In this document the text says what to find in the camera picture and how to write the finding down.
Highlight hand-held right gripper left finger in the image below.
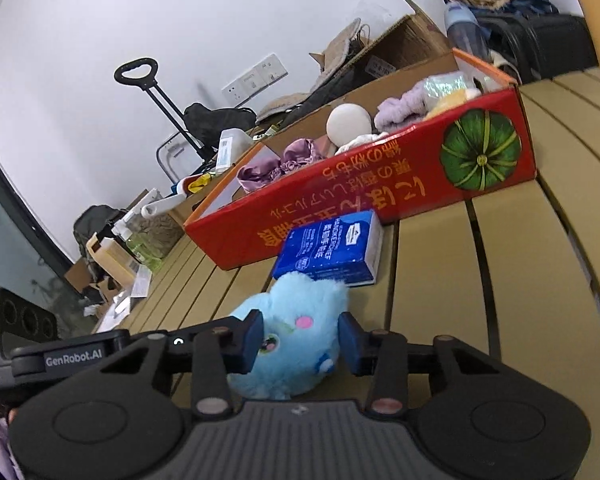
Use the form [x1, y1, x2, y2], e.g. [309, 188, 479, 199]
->
[95, 309, 265, 421]

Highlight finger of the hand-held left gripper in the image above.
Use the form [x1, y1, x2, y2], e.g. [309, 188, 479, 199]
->
[161, 315, 254, 364]

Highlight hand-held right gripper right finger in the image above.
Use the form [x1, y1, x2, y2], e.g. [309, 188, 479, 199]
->
[337, 311, 506, 419]

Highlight blue plush toy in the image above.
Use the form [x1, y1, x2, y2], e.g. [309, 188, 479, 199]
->
[227, 271, 351, 401]

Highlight red cardboard box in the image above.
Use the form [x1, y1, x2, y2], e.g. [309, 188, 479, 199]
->
[184, 49, 539, 272]

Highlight pink satin cloth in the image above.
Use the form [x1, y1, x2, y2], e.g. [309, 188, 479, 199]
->
[236, 137, 336, 194]

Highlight cream foam ball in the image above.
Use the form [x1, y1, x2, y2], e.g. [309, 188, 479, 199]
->
[326, 103, 372, 149]

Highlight lavender fluffy headband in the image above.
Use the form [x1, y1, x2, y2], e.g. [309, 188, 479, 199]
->
[374, 82, 434, 131]

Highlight person's left forearm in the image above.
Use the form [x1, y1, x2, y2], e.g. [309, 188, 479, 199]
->
[0, 407, 27, 480]

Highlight black soft bag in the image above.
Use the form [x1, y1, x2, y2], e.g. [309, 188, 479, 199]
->
[73, 204, 127, 271]

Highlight white paper sheets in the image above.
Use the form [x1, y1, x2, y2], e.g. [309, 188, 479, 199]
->
[92, 265, 154, 334]

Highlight green spray bottle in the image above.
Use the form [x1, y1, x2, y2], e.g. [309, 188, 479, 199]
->
[112, 220, 164, 274]

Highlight blue tissue packet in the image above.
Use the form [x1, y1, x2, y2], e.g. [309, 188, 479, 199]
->
[271, 210, 385, 287]

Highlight brown cardboard pieces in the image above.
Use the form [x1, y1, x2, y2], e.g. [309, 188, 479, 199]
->
[64, 237, 142, 293]

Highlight yellow packet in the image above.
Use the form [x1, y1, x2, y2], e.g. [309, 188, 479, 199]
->
[187, 174, 216, 194]

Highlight white container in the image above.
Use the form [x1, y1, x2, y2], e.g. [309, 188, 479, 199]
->
[215, 129, 254, 171]

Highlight white knit cloth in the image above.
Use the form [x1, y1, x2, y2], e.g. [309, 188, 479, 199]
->
[335, 131, 389, 156]

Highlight black backpack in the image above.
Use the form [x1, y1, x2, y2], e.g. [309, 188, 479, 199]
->
[182, 102, 258, 149]

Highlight folding hand trolley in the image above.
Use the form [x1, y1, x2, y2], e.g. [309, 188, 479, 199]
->
[113, 57, 207, 182]

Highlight clear plastic bag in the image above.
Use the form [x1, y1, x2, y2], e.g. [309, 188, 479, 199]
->
[422, 72, 476, 106]

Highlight woven straw bag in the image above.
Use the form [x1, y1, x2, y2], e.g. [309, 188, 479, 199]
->
[307, 17, 364, 92]

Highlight open brown cardboard box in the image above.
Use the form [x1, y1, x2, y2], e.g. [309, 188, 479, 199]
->
[330, 0, 456, 82]

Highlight blue water bottle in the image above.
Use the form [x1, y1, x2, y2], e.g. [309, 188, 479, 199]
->
[444, 2, 492, 61]

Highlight white wall socket panel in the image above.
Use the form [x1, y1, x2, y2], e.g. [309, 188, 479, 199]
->
[221, 52, 289, 106]

